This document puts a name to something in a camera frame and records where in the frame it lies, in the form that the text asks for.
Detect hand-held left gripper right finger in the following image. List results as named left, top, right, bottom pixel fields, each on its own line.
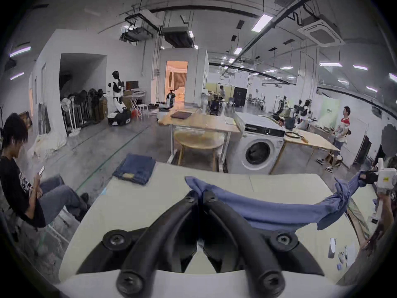
left=202, top=191, right=325, bottom=298

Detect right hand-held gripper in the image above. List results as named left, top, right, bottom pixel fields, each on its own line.
left=360, top=158, right=397, bottom=198

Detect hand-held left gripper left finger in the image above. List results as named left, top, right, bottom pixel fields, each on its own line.
left=76, top=191, right=204, bottom=298

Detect blue shirt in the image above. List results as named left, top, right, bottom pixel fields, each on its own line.
left=185, top=171, right=369, bottom=231

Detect person's right forearm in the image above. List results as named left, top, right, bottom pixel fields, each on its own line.
left=361, top=210, right=394, bottom=254

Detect person's right hand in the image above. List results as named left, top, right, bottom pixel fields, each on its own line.
left=377, top=192, right=394, bottom=213

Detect folded blue jeans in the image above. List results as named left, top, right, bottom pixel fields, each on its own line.
left=112, top=154, right=156, bottom=186

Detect white washing machine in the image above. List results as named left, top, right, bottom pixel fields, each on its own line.
left=230, top=122, right=286, bottom=175

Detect round wooden table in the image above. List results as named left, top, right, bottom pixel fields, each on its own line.
left=173, top=130, right=226, bottom=171

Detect wooden table with white legs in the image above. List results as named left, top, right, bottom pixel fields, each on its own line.
left=158, top=107, right=241, bottom=164

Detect white stool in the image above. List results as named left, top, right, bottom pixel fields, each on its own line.
left=136, top=103, right=150, bottom=121

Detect white and black robot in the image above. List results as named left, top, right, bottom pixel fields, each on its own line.
left=104, top=70, right=132, bottom=126

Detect group of standing fans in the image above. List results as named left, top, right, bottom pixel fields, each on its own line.
left=60, top=88, right=106, bottom=137

